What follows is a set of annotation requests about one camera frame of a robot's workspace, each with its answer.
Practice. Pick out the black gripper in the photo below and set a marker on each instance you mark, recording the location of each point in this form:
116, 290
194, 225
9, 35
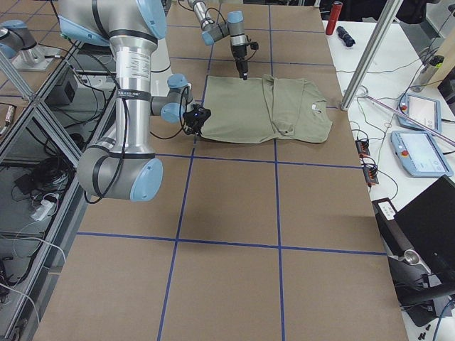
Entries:
192, 125
238, 53

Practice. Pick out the olive green long-sleeve shirt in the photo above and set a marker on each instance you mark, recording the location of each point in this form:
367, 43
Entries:
260, 109

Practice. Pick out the spare grey robot arm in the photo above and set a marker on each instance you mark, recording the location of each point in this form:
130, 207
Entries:
19, 46

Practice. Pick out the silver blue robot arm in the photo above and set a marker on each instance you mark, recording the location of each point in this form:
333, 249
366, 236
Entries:
232, 27
122, 164

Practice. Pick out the dark blue folded cloth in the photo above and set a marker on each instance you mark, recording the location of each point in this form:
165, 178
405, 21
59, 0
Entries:
345, 37

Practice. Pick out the red cylindrical bottle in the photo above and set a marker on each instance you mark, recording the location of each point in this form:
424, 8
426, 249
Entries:
335, 12

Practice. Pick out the brown paper table cover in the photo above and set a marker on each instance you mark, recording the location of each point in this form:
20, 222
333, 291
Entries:
274, 241

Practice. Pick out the orange black connector board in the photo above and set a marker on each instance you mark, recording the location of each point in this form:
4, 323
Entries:
368, 164

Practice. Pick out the white power strip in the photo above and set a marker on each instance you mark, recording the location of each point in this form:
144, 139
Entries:
44, 211

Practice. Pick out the upper teach pendant tablet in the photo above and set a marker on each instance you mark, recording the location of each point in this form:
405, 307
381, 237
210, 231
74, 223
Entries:
424, 110

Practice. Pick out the teach pendant tablet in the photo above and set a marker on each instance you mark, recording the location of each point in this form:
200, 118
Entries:
424, 110
419, 154

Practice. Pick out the lower teach pendant tablet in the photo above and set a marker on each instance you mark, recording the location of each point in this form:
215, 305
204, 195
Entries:
419, 154

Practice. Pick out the black box with label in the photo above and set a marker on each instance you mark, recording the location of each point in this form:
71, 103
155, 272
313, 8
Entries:
389, 229

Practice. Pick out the black monitor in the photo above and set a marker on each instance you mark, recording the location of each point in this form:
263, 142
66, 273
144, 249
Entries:
428, 223

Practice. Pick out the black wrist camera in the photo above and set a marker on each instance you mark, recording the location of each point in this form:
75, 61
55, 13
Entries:
253, 45
198, 111

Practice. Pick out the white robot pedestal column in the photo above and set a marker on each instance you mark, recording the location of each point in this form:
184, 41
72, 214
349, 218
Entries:
160, 63

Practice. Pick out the aluminium frame post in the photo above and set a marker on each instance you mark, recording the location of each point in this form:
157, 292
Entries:
381, 28

